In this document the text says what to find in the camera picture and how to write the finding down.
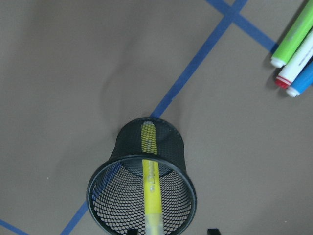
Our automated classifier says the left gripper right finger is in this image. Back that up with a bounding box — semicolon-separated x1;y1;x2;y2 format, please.
207;228;220;235

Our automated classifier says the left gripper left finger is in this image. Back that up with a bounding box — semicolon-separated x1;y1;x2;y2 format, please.
127;229;138;235

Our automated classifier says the yellow highlighter pen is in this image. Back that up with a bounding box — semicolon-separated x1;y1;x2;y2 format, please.
141;121;164;235

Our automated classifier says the blue highlighter pen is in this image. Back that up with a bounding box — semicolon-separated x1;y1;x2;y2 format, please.
286;62;313;97

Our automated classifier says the red marker pen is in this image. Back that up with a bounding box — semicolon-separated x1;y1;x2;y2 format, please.
275;29;313;89

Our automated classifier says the green highlighter pen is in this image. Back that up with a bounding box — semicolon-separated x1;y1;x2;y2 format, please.
270;0;313;68

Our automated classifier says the black mesh pen cup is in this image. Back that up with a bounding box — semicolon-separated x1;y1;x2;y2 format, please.
86;117;197;235

